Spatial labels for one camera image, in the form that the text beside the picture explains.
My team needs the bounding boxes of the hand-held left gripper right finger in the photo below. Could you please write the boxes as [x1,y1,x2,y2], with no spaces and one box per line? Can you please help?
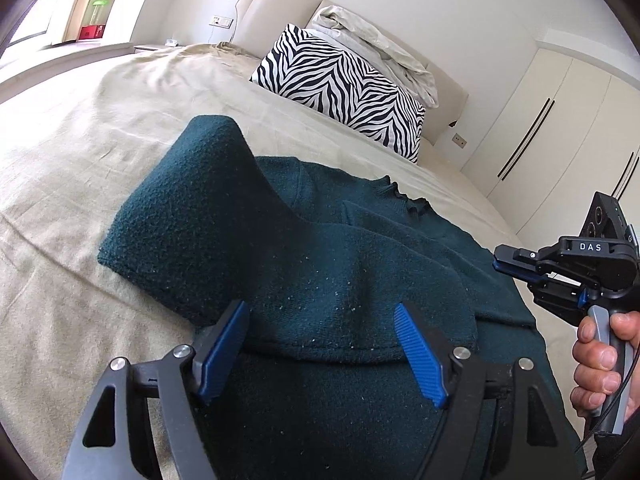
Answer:
[393,302,581,480]

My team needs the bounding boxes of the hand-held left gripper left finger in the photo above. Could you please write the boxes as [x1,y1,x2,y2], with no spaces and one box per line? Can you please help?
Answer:
[59,300,251,480]

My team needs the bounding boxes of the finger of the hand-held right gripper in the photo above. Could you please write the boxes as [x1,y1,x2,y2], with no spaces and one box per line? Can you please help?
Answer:
[492,244,566,281]
[527,279,588,317]

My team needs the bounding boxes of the dark green fleece sweater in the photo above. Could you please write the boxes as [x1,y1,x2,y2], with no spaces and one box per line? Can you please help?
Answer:
[97,115,588,480]

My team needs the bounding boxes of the person's right hand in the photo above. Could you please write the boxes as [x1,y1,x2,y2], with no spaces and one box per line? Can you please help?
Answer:
[570,310,640,418]

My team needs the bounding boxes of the cream wardrobe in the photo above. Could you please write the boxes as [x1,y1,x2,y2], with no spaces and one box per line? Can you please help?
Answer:
[460,35,640,261]

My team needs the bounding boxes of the dark cloth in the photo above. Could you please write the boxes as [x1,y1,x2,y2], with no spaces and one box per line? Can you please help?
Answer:
[592,432,640,480]

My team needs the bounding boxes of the bed with beige sheet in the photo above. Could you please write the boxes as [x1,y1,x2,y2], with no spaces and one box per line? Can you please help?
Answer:
[0,42,531,480]

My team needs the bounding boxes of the folded cream duvet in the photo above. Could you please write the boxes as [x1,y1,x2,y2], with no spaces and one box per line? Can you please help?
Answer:
[306,5,441,108]

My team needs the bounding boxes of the zebra print pillow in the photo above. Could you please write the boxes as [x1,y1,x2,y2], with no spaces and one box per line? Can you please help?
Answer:
[250,24,427,163]

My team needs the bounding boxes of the white window sill ledge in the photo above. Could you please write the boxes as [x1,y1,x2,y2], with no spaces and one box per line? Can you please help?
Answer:
[0,40,136,106]

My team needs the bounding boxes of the beige padded headboard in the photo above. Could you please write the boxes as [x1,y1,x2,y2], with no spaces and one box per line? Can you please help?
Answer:
[232,0,468,146]

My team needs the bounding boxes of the black framed window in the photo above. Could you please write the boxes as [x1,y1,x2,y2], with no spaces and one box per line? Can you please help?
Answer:
[0,0,76,61]

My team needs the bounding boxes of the long black wardrobe handle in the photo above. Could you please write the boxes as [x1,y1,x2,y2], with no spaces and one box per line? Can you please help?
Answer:
[612,152,635,201]
[497,97,556,181]

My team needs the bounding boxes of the thin black cable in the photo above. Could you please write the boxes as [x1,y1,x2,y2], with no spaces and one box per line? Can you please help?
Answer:
[570,340,640,480]

